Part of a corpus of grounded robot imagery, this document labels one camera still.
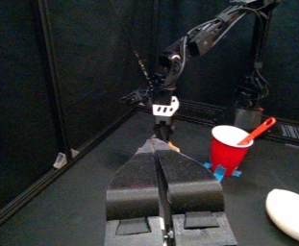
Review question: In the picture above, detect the small yellow-orange toy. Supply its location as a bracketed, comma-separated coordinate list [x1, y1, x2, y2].
[167, 141, 181, 154]

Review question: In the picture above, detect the red plastic cup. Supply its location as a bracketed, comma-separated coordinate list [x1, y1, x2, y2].
[209, 124, 255, 178]

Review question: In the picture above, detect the white striped floor vent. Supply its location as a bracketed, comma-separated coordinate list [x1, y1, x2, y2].
[280, 123, 299, 144]

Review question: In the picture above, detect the white pan with grey handle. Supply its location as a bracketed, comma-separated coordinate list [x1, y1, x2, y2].
[264, 188, 299, 246]

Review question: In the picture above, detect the red plastic spoon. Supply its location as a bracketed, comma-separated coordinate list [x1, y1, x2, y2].
[235, 116, 278, 147]

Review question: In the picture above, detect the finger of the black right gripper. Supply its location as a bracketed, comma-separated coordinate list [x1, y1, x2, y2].
[152, 124, 165, 140]
[163, 124, 176, 142]

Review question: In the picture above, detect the thin diagonal brace wire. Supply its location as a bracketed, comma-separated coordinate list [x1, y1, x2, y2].
[109, 0, 153, 88]

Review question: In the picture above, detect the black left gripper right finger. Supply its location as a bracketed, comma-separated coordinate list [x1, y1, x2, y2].
[153, 139, 239, 246]

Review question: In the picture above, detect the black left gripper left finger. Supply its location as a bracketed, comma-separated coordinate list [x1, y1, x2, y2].
[104, 137, 165, 246]

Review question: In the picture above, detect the vertical frame post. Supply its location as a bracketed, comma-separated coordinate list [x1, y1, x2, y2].
[36, 0, 73, 158]

